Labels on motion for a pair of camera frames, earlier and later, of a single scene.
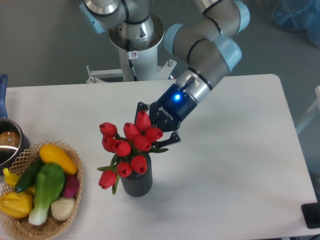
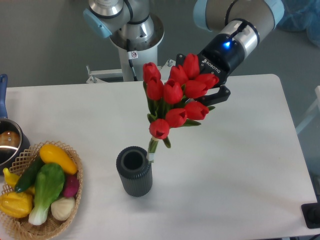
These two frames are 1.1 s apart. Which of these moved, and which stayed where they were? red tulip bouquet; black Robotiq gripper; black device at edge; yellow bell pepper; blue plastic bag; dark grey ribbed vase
Moved: red tulip bouquet; black Robotiq gripper
Stayed: blue plastic bag; dark grey ribbed vase; black device at edge; yellow bell pepper
